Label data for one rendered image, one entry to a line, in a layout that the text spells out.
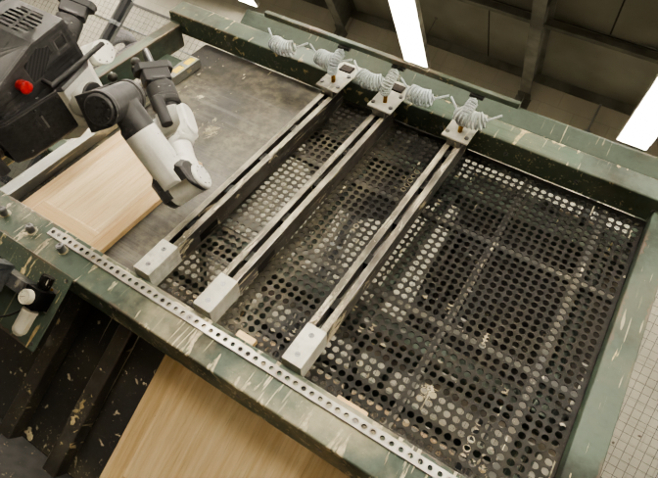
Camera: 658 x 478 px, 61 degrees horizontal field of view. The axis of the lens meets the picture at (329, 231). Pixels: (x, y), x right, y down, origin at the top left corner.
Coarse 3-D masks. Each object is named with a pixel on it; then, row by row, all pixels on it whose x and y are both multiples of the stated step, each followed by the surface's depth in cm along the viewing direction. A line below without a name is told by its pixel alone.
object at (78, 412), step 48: (0, 336) 197; (48, 336) 192; (96, 336) 186; (0, 384) 193; (48, 384) 187; (96, 384) 176; (144, 384) 178; (0, 432) 182; (48, 432) 184; (96, 432) 179
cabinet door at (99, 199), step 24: (120, 144) 204; (72, 168) 195; (96, 168) 196; (120, 168) 196; (144, 168) 196; (48, 192) 188; (72, 192) 188; (96, 192) 189; (120, 192) 189; (144, 192) 189; (48, 216) 181; (72, 216) 181; (96, 216) 182; (120, 216) 181; (144, 216) 184; (96, 240) 175
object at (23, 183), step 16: (192, 64) 233; (176, 80) 229; (112, 128) 210; (64, 144) 200; (80, 144) 201; (48, 160) 195; (64, 160) 197; (32, 176) 189; (48, 176) 194; (16, 192) 186
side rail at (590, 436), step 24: (648, 240) 174; (648, 264) 168; (624, 288) 166; (648, 288) 163; (624, 312) 157; (648, 312) 157; (624, 336) 152; (600, 360) 148; (624, 360) 148; (600, 384) 143; (624, 384) 143; (600, 408) 139; (576, 432) 135; (600, 432) 135; (576, 456) 132; (600, 456) 132
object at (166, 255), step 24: (336, 72) 209; (336, 96) 216; (312, 120) 208; (288, 144) 199; (240, 168) 189; (264, 168) 192; (216, 192) 182; (240, 192) 185; (192, 216) 175; (216, 216) 179; (168, 240) 169; (192, 240) 172; (144, 264) 163; (168, 264) 167
